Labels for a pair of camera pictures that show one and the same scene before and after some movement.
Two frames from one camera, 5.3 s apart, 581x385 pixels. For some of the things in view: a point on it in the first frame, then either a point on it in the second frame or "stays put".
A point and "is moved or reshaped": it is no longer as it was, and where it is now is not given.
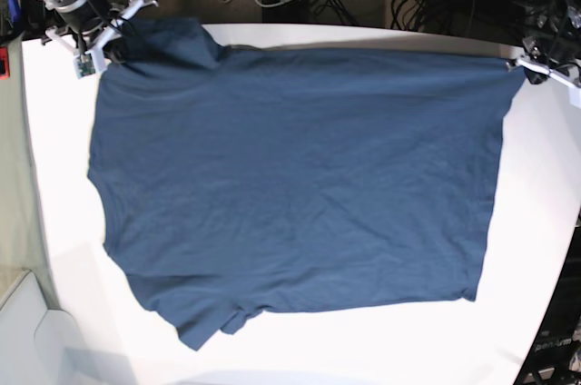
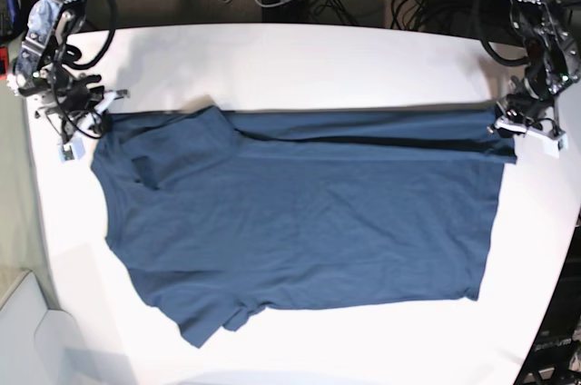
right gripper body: [538, 66] to [524, 106]
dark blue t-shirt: [241, 182] is moved or reshaped
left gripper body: [81, 43] to [72, 93]
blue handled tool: [14, 4] stays put
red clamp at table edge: [4, 64] stays put
